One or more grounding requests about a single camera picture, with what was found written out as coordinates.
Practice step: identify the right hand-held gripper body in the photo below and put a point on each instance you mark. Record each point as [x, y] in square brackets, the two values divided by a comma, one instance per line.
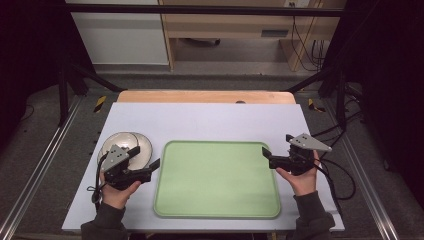
[306, 142]

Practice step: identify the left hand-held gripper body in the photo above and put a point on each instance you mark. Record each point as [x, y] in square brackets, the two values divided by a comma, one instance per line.
[115, 160]

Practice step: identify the person's left hand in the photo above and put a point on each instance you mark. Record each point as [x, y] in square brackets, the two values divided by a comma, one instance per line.
[116, 197]

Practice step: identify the person's right hand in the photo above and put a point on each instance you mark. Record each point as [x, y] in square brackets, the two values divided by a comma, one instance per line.
[304, 184]

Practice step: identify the yellow black striped tape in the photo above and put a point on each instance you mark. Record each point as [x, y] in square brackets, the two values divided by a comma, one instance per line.
[313, 105]
[100, 104]

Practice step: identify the green plastic tray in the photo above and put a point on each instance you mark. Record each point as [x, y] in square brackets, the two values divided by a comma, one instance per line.
[216, 180]

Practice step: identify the black curtain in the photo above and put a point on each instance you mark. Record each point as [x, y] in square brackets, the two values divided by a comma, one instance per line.
[386, 83]
[30, 60]

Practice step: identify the white cabinet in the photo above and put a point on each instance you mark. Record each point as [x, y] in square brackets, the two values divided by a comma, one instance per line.
[120, 36]

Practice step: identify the light wooden desk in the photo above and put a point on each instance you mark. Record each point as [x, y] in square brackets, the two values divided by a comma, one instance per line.
[230, 25]

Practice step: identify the black metal frame stand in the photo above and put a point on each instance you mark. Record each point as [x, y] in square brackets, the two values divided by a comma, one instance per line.
[63, 96]
[340, 100]

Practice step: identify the aluminium floor rail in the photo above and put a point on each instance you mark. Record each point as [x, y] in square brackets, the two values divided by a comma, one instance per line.
[363, 186]
[40, 170]

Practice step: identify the black horizontal frame bar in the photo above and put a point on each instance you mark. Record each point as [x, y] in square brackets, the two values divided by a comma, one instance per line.
[200, 10]

